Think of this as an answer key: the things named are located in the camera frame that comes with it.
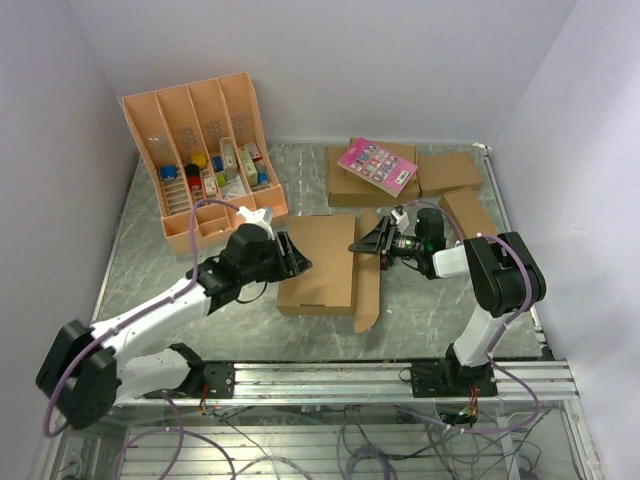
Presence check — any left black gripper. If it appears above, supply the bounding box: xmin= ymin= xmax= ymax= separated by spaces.
xmin=239 ymin=229 xmax=312 ymax=284

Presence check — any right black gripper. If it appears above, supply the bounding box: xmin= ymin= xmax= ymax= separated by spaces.
xmin=349 ymin=216 xmax=424 ymax=270

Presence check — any large cardboard box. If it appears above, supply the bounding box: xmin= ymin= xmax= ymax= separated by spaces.
xmin=276 ymin=208 xmax=381 ymax=333

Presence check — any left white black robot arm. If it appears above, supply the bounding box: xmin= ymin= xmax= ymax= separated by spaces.
xmin=36 ymin=223 xmax=312 ymax=430

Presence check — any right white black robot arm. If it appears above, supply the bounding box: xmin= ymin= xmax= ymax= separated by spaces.
xmin=349 ymin=206 xmax=546 ymax=400

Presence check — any folded cardboard box under book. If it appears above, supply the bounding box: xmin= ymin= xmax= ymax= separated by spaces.
xmin=325 ymin=146 xmax=421 ymax=208

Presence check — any folded cardboard box middle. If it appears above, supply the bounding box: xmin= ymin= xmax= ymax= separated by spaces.
xmin=417 ymin=152 xmax=484 ymax=198

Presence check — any small folded cardboard box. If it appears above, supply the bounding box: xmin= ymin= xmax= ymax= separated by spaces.
xmin=440 ymin=189 xmax=499 ymax=239

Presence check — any pink paperback book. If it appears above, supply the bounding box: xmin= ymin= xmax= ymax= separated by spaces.
xmin=336 ymin=137 xmax=418 ymax=198

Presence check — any green white small carton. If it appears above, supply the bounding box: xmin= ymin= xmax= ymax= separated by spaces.
xmin=239 ymin=147 xmax=258 ymax=187

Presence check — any peach plastic file organizer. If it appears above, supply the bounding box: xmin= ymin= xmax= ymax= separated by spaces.
xmin=121 ymin=73 xmax=288 ymax=253

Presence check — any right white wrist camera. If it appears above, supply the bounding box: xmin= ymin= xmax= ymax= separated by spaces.
xmin=389 ymin=205 xmax=410 ymax=233

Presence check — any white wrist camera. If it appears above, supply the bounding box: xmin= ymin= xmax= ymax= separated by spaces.
xmin=389 ymin=205 xmax=410 ymax=233
xmin=237 ymin=206 xmax=275 ymax=240

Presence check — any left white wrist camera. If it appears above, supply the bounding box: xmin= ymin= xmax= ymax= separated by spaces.
xmin=237 ymin=206 xmax=275 ymax=240

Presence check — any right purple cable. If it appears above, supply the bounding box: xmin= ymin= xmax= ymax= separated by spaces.
xmin=399 ymin=200 xmax=544 ymax=436

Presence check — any purple cable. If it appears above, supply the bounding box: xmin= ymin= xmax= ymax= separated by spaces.
xmin=43 ymin=198 xmax=241 ymax=476
xmin=399 ymin=200 xmax=544 ymax=436

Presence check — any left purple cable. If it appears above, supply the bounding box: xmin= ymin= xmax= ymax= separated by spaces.
xmin=43 ymin=198 xmax=241 ymax=476

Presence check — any aluminium mounting rail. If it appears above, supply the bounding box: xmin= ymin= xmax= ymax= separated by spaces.
xmin=114 ymin=360 xmax=581 ymax=406

